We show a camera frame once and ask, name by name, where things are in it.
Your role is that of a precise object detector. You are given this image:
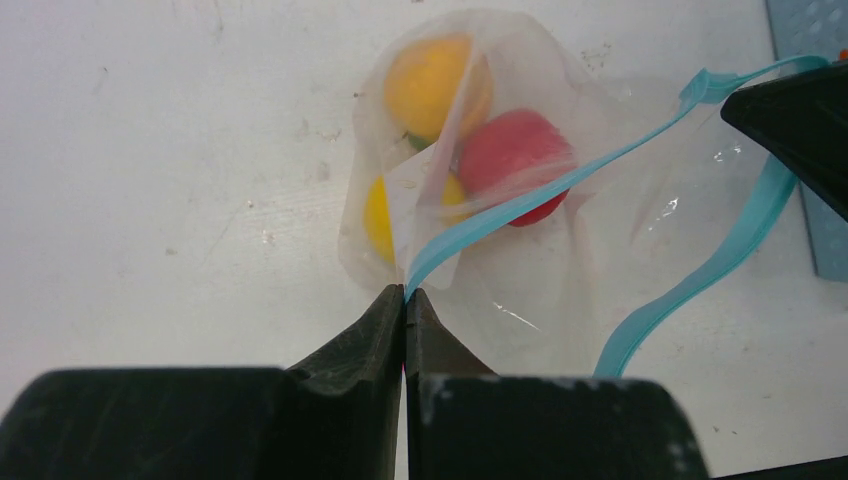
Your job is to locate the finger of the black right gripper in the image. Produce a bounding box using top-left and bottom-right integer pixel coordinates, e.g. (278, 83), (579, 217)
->
(720, 60), (847, 218)

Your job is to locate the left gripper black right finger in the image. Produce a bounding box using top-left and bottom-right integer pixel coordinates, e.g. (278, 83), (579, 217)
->
(405, 290), (709, 479)

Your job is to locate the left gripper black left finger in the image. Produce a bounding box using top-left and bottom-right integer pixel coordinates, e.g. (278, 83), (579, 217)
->
(1, 285), (404, 479)

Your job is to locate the yellow lemon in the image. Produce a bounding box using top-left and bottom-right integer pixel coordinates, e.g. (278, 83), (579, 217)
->
(363, 173), (466, 266)

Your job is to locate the clear zip top bag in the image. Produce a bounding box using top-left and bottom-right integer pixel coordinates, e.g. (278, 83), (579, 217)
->
(339, 8), (827, 376)

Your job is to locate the red apple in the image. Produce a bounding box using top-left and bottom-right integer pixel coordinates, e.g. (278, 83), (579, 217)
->
(457, 108), (578, 208)

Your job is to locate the peach fruit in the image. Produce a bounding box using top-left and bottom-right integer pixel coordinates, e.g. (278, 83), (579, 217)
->
(383, 33), (494, 146)

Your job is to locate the light blue plastic basket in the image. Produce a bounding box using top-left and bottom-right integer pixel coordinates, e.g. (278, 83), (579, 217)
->
(765, 0), (848, 283)

